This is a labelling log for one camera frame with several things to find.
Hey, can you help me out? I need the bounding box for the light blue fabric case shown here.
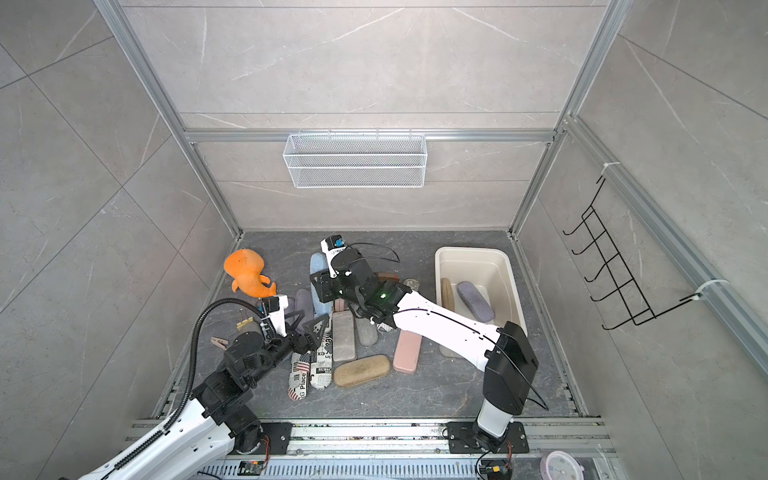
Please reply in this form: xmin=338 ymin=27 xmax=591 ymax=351
xmin=309 ymin=252 xmax=333 ymax=316

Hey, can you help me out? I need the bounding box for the purple case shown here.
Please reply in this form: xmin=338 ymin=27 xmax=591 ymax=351
xmin=457 ymin=281 xmax=495 ymax=323
xmin=294 ymin=289 xmax=315 ymax=332

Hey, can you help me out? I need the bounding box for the beige plastic storage bin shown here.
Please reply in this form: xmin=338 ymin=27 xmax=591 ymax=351
xmin=434 ymin=247 xmax=527 ymax=329

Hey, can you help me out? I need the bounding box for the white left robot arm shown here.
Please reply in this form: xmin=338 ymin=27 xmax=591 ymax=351
xmin=86 ymin=295 xmax=330 ymax=479

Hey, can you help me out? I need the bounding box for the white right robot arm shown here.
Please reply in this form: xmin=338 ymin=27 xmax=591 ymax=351
xmin=310 ymin=235 xmax=539 ymax=452

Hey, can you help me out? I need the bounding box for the plaid glasses case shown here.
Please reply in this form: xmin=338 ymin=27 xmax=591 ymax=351
xmin=377 ymin=272 xmax=399 ymax=283

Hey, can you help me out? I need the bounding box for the map print glasses case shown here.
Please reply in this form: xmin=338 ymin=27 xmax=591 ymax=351
xmin=402 ymin=278 xmax=420 ymax=291

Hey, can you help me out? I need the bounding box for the wooden clothespin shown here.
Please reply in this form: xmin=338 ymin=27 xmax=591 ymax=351
xmin=210 ymin=336 xmax=229 ymax=350

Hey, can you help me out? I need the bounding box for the grey fabric case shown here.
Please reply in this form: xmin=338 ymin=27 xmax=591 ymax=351
xmin=355 ymin=318 xmax=379 ymax=347

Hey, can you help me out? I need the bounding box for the newspaper flag case left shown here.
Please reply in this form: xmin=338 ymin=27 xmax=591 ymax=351
xmin=288 ymin=353 xmax=312 ymax=401

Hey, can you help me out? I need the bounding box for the newspaper flag case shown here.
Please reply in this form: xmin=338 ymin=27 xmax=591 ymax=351
xmin=288 ymin=353 xmax=312 ymax=401
xmin=310 ymin=334 xmax=333 ymax=390

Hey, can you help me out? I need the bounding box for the stone grey flat case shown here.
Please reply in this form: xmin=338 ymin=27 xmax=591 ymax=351
xmin=332 ymin=310 xmax=357 ymax=362

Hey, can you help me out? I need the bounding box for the newspaper flag case right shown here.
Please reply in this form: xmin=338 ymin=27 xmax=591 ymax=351
xmin=310 ymin=334 xmax=333 ymax=390

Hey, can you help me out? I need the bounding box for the pink flat case right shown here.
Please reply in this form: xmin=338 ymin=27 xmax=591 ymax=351
xmin=392 ymin=330 xmax=422 ymax=374

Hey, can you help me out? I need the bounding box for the tan fabric case front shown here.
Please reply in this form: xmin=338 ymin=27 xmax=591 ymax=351
xmin=333 ymin=355 xmax=391 ymax=388

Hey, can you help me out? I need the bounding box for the orange plush toy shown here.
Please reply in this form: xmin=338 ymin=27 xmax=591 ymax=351
xmin=224 ymin=249 xmax=277 ymax=298

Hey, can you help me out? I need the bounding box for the white round clock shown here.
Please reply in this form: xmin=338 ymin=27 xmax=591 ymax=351
xmin=539 ymin=450 xmax=585 ymax=480

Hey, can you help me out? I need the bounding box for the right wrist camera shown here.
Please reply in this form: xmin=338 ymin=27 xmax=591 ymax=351
xmin=321 ymin=234 xmax=346 ymax=278

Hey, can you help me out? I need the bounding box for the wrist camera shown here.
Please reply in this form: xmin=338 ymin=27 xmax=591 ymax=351
xmin=321 ymin=234 xmax=346 ymax=278
xmin=262 ymin=295 xmax=289 ymax=337

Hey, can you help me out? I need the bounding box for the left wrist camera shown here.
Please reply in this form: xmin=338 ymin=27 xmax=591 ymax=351
xmin=262 ymin=295 xmax=289 ymax=337

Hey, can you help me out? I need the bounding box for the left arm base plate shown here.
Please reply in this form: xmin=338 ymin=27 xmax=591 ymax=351
xmin=234 ymin=422 xmax=293 ymax=455

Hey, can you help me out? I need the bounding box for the white wire mesh basket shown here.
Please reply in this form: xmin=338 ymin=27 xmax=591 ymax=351
xmin=283 ymin=133 xmax=428 ymax=189

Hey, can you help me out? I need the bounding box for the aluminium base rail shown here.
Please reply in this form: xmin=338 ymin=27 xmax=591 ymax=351
xmin=113 ymin=418 xmax=619 ymax=480

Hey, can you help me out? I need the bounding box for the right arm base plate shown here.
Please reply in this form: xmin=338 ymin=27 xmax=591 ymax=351
xmin=443 ymin=421 xmax=530 ymax=454

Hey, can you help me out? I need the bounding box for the black wire hook rack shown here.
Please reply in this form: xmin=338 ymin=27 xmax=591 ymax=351
xmin=562 ymin=175 xmax=703 ymax=332

